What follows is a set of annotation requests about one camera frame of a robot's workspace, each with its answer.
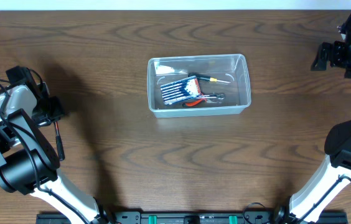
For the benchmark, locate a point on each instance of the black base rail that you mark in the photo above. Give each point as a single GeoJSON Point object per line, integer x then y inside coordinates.
{"type": "Point", "coordinates": [257, 217]}

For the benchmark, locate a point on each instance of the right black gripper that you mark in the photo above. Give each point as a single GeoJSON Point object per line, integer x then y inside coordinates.
{"type": "Point", "coordinates": [338, 54]}

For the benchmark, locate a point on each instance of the small claw hammer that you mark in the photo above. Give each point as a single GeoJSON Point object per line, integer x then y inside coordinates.
{"type": "Point", "coordinates": [59, 143]}

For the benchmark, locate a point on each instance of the clear plastic container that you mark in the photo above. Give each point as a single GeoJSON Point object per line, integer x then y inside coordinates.
{"type": "Point", "coordinates": [201, 85]}

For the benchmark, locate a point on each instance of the silver double ring wrench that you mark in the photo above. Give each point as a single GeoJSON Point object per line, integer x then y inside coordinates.
{"type": "Point", "coordinates": [220, 96]}

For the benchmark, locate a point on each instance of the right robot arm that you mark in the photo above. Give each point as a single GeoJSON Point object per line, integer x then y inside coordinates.
{"type": "Point", "coordinates": [334, 172]}

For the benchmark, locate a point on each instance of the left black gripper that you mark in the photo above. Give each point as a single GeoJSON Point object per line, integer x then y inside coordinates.
{"type": "Point", "coordinates": [50, 110]}

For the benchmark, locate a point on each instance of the red handled pliers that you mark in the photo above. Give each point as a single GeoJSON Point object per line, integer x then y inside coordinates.
{"type": "Point", "coordinates": [194, 103]}

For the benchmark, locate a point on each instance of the blue screwdriver bit set case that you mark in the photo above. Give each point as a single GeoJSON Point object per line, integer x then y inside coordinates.
{"type": "Point", "coordinates": [180, 90]}

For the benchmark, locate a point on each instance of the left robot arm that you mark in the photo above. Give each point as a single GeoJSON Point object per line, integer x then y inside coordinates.
{"type": "Point", "coordinates": [31, 148]}

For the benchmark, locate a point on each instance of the black yellow screwdriver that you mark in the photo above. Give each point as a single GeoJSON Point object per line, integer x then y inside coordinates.
{"type": "Point", "coordinates": [207, 78]}

